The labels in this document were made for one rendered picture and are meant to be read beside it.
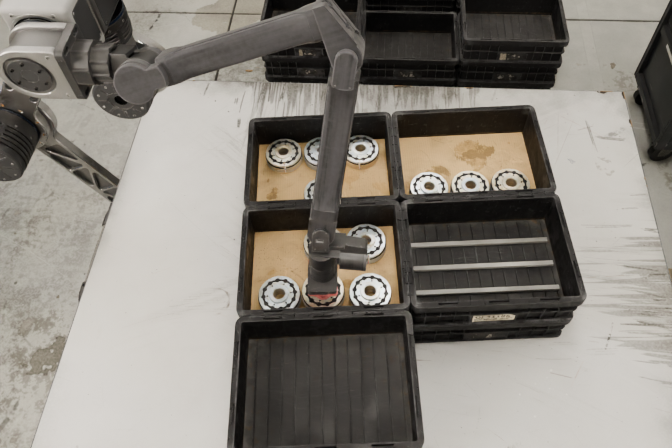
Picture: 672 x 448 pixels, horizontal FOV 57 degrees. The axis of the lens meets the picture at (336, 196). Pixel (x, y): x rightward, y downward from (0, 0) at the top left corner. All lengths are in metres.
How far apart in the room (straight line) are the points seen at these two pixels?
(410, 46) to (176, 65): 1.74
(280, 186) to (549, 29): 1.47
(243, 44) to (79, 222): 1.91
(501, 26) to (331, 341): 1.67
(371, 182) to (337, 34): 0.73
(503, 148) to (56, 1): 1.20
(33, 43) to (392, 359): 1.00
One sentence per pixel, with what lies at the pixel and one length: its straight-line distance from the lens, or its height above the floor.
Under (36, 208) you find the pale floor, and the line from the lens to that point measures 3.05.
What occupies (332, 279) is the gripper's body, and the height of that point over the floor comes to 0.98.
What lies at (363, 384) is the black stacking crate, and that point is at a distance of 1.49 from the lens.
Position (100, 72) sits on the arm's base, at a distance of 1.23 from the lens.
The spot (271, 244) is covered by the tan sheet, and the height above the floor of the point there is 0.83.
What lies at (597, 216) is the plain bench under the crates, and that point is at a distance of 1.95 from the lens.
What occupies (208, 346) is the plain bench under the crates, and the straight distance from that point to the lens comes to 1.70.
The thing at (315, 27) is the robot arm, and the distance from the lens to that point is 1.09.
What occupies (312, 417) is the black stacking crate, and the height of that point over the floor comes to 0.83.
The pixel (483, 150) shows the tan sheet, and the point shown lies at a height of 0.83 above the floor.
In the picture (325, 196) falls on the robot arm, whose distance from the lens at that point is 1.24.
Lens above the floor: 2.25
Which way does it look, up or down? 55 degrees down
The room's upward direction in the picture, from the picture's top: 4 degrees counter-clockwise
